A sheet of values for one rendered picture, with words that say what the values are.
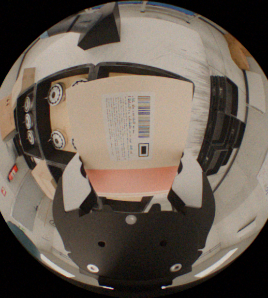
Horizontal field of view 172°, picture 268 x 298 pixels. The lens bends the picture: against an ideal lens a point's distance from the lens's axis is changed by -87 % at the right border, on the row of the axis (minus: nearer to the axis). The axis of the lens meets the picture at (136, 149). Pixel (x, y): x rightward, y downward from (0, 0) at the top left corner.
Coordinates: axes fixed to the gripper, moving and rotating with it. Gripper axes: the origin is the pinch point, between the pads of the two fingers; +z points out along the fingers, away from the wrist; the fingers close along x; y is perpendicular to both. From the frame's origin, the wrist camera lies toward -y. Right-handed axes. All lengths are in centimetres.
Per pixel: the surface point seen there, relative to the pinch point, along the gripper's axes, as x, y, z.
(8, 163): -315, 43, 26
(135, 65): 1.6, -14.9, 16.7
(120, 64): -2.5, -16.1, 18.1
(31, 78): -76, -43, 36
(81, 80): -17.3, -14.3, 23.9
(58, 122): -34.5, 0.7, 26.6
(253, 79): 273, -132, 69
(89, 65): -11.4, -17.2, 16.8
